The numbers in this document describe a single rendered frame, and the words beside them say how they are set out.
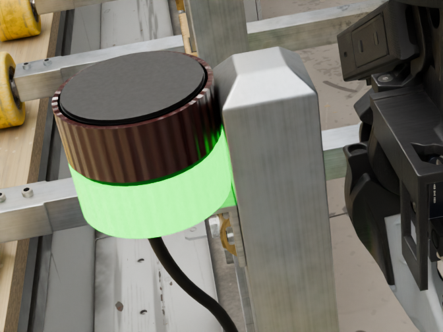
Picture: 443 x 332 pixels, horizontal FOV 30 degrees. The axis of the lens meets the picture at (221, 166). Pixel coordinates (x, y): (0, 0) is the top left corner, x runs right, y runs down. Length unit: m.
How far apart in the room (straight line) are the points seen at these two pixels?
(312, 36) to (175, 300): 0.38
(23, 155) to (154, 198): 0.57
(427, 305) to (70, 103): 0.18
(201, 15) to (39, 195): 0.22
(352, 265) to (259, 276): 1.70
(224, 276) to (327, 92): 1.87
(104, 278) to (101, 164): 0.83
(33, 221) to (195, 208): 0.38
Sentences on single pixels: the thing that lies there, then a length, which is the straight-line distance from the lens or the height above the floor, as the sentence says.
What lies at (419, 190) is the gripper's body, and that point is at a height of 1.14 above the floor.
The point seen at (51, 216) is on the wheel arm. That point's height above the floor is 0.95.
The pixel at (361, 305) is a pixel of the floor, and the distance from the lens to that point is 1.93.
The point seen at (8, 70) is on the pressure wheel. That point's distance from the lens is 0.90.
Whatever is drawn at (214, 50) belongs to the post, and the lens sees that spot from 0.56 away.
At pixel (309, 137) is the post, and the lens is 0.30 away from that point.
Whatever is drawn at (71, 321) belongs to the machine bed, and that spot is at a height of 0.71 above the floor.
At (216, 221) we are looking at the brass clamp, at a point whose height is 0.95.
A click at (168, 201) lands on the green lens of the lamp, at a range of 0.30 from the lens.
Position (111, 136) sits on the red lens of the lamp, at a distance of 0.28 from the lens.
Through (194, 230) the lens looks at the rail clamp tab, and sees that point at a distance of 1.16.
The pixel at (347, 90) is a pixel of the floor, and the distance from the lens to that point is 2.77.
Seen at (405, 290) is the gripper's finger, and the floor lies 1.04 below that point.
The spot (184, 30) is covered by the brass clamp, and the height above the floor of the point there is 0.97.
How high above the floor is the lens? 1.31
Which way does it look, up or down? 32 degrees down
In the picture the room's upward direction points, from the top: 10 degrees counter-clockwise
